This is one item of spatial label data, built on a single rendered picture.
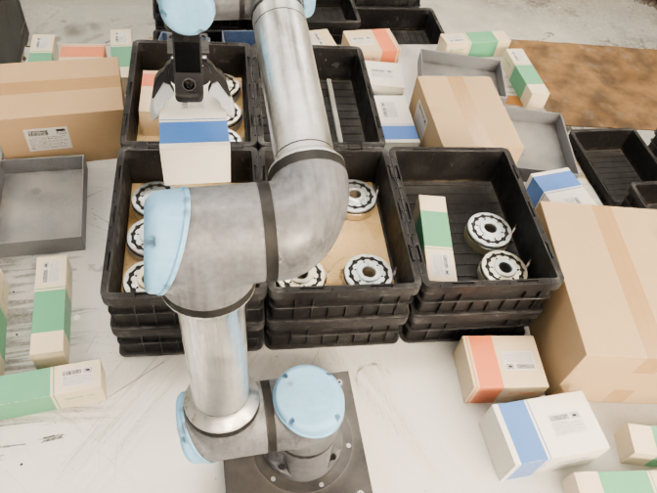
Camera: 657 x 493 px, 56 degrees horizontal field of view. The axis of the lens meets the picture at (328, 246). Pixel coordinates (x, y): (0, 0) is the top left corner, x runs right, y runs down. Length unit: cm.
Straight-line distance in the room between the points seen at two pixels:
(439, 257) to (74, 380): 76
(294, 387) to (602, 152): 208
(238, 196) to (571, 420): 88
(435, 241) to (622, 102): 247
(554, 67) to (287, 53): 300
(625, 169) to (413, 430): 177
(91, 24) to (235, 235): 297
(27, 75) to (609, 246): 145
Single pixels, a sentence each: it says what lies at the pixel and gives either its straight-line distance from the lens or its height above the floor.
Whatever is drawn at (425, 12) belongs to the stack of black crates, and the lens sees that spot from 293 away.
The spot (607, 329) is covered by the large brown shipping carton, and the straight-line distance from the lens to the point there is 134.
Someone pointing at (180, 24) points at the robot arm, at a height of 139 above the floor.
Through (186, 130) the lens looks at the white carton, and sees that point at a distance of 113.
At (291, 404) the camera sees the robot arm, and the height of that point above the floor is 98.
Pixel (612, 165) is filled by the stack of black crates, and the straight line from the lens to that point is 278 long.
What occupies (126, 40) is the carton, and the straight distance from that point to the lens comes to 204.
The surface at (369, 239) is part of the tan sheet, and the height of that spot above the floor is 83.
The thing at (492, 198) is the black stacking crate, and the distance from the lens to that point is 157.
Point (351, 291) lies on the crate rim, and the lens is 117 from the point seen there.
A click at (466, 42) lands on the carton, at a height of 76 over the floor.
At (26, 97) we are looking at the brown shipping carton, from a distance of 171.
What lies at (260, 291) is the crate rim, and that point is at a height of 93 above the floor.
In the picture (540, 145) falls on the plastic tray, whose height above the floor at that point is 70.
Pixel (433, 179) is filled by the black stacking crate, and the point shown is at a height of 84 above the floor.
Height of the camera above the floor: 188
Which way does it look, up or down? 51 degrees down
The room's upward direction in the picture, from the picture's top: 10 degrees clockwise
